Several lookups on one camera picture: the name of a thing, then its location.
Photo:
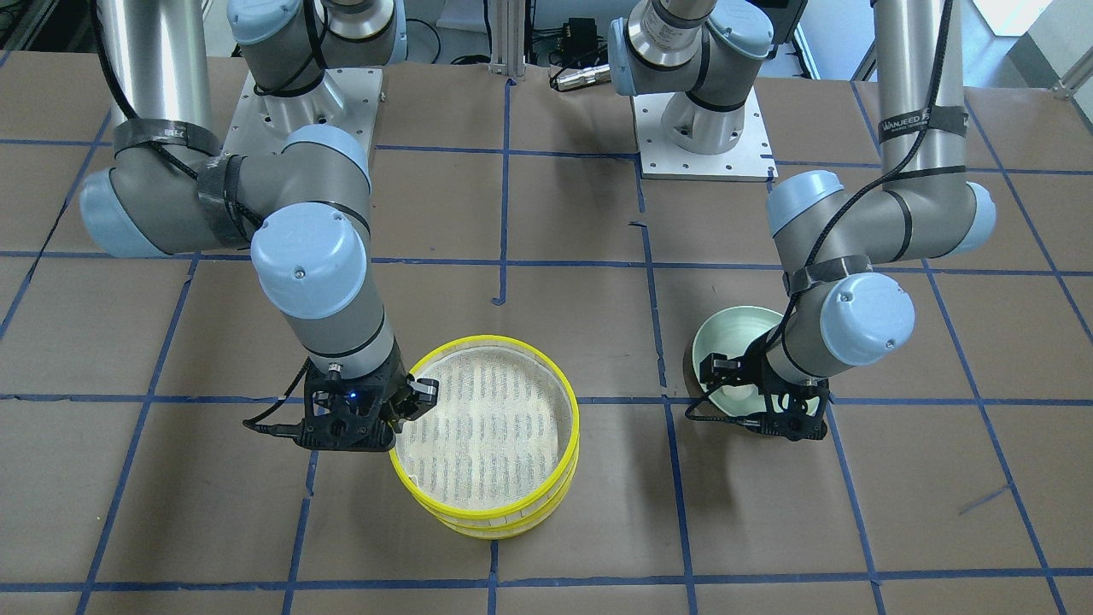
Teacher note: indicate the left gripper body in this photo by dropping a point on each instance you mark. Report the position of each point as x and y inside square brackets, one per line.
[756, 366]

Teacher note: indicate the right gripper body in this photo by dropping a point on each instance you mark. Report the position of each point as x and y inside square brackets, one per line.
[399, 382]

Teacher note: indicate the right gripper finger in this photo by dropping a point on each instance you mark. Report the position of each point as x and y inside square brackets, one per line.
[416, 397]

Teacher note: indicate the yellow steamer layer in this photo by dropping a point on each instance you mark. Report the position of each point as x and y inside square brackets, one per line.
[507, 419]
[502, 523]

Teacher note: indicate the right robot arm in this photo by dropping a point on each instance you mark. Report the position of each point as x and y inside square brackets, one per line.
[302, 211]

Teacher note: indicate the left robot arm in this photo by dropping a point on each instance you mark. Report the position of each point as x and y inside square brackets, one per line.
[841, 312]

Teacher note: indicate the silver cylinder connector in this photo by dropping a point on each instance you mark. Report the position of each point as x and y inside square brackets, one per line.
[570, 79]

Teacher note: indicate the black power adapter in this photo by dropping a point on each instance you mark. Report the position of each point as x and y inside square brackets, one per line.
[579, 33]

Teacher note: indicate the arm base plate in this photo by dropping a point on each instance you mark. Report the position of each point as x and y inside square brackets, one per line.
[348, 98]
[679, 141]

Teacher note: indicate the aluminium frame post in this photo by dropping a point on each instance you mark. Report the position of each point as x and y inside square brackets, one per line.
[507, 29]

